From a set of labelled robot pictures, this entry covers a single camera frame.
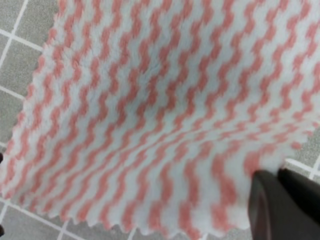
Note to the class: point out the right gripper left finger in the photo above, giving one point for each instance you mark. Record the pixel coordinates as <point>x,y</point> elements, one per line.
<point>273,214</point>

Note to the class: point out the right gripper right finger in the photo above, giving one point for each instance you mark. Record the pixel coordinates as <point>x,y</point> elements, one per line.
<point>304,192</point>

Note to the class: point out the pink white wavy towel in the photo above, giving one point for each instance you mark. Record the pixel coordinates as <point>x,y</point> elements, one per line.
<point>154,114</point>

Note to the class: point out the grey grid tablecloth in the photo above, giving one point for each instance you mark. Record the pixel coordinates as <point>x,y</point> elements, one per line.
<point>24,26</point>

